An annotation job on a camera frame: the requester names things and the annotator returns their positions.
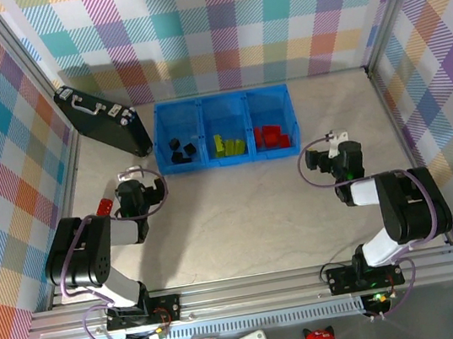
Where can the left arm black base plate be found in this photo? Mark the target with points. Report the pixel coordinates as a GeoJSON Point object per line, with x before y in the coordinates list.
{"type": "Point", "coordinates": [170, 308]}

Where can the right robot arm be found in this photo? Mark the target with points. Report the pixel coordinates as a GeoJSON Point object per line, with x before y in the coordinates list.
{"type": "Point", "coordinates": [411, 210]}

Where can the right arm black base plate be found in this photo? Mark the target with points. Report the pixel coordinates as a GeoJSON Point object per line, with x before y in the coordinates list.
{"type": "Point", "coordinates": [341, 280]}

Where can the small circuit board with connectors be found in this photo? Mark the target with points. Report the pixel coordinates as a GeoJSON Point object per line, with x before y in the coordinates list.
{"type": "Point", "coordinates": [376, 298]}
{"type": "Point", "coordinates": [157, 335]}

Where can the aluminium frame post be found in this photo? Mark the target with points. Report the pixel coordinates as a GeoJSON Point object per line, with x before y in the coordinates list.
{"type": "Point", "coordinates": [28, 64]}
{"type": "Point", "coordinates": [392, 4]}

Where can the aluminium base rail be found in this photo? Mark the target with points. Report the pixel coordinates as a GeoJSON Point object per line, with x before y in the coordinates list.
{"type": "Point", "coordinates": [249, 294]}

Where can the aluminium side rail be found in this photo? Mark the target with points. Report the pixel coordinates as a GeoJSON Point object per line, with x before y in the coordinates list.
{"type": "Point", "coordinates": [394, 123]}
{"type": "Point", "coordinates": [68, 180]}

